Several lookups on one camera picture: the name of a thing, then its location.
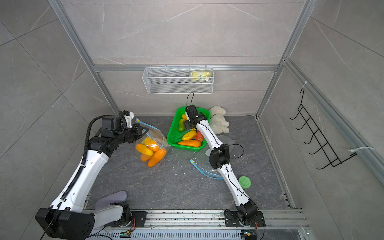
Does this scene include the yellow orange mango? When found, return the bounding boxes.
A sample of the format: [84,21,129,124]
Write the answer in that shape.
[136,144,154,157]

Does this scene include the clear zip-top bag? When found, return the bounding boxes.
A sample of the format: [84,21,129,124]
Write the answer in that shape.
[135,119,169,156]
[190,140,223,180]

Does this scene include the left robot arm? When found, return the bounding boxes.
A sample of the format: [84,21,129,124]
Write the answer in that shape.
[35,111,149,240]

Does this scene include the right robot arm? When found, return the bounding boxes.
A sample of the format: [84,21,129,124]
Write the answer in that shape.
[185,103,266,228]

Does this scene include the red mango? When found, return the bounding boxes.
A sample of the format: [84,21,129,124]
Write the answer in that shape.
[196,131,204,143]

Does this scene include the orange mango at basket front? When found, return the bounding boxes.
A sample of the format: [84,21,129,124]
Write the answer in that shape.
[178,140,202,148]

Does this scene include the white plush toy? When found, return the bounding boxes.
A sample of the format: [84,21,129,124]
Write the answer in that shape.
[209,106,230,135]

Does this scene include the grey purple cloth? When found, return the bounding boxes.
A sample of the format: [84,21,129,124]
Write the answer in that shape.
[95,191,128,210]

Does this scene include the green round disc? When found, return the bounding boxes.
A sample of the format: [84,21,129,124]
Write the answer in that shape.
[239,176,251,189]

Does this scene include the yellow sponge in wire basket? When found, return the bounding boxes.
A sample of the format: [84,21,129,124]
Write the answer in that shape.
[189,71,213,82]

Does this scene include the white wire wall basket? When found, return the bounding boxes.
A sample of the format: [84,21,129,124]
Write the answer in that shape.
[142,67,215,95]

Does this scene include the metal base rail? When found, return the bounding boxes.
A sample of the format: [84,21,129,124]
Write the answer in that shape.
[82,210,314,240]

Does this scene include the black wall hook rack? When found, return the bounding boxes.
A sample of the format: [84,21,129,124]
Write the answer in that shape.
[290,89,358,170]

